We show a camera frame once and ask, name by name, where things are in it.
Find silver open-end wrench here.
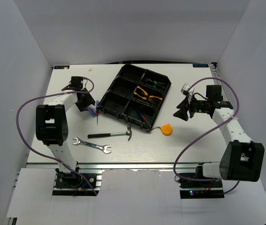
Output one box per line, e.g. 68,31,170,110
72,137,111,154

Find front aluminium rail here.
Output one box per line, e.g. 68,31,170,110
27,161,204,171

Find right aluminium rail frame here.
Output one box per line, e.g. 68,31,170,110
209,62,250,169

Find orange tape measure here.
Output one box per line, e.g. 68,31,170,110
147,124,173,136

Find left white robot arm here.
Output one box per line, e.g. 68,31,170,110
36,76,95,187

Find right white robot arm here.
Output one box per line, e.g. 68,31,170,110
174,84,265,187

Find black compartment tray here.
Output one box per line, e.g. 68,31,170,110
98,64,171,130

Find black green precision screwdriver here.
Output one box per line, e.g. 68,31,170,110
145,78,159,85

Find yellow black pliers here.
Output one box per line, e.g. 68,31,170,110
134,86,149,100
144,95,163,105

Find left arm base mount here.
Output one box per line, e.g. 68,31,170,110
52,168,102,196

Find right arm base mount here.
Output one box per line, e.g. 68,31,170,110
174,175,224,199

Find black handled claw hammer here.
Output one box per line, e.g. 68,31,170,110
87,126,132,141

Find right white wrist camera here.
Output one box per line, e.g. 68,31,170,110
181,83,194,96

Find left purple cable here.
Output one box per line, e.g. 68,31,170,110
15,77,98,196

